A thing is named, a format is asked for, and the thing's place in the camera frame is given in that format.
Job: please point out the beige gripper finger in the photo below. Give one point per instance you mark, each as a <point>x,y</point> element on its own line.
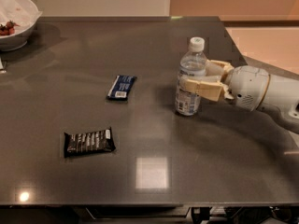
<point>218,68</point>
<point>212,91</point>

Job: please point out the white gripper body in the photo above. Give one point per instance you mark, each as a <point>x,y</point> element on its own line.
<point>248,86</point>

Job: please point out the blue label plastic water bottle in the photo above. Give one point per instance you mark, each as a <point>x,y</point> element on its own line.
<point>192,66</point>

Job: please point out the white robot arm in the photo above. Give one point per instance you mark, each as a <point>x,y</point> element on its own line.
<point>280,101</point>

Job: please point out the blue snack bar wrapper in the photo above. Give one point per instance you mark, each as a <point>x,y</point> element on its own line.
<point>121,88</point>

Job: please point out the black snack bar wrapper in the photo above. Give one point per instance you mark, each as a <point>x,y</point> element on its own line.
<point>80,144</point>

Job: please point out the white paper napkin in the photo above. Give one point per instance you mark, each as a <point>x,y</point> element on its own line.
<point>23,12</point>

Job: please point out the white bowl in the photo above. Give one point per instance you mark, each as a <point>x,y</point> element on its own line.
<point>18,39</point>

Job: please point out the red strawberries in bowl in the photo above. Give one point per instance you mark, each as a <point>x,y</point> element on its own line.
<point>8,28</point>

